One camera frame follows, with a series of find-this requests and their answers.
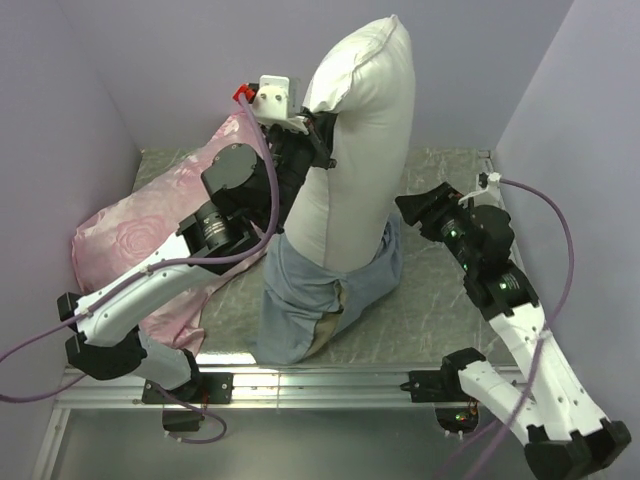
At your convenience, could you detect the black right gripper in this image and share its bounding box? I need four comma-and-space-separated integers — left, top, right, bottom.
395, 181, 478, 271

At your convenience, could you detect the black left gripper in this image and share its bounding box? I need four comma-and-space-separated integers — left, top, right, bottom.
264, 104, 340, 231

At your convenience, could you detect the white pillow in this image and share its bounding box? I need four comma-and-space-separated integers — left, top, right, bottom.
285, 15, 416, 272

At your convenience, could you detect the blue-grey pillowcase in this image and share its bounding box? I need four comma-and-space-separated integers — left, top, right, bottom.
250, 214, 403, 365

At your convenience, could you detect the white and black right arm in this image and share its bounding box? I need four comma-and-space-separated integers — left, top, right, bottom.
395, 175, 631, 479

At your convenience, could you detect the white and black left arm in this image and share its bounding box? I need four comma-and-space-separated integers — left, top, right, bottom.
58, 110, 337, 402

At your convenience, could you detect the pink satin rose pillow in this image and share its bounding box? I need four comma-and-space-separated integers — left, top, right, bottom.
71, 111, 266, 354

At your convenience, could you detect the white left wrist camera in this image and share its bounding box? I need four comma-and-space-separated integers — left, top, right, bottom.
233, 75, 308, 134

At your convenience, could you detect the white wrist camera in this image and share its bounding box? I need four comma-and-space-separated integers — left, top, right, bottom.
233, 75, 308, 134
458, 172, 502, 208

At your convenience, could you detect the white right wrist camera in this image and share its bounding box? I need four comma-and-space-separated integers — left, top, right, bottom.
458, 172, 502, 208

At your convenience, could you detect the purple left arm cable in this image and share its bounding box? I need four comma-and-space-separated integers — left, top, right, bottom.
0, 97, 280, 405

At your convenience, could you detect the aluminium frame rail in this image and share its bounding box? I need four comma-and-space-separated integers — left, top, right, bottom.
29, 148, 586, 480

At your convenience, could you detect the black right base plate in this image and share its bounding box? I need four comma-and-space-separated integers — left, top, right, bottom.
399, 370, 479, 437

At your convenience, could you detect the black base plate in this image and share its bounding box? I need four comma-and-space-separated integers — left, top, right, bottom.
141, 372, 233, 434
399, 370, 479, 437

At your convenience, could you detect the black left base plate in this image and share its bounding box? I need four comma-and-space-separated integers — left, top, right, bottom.
141, 372, 233, 434

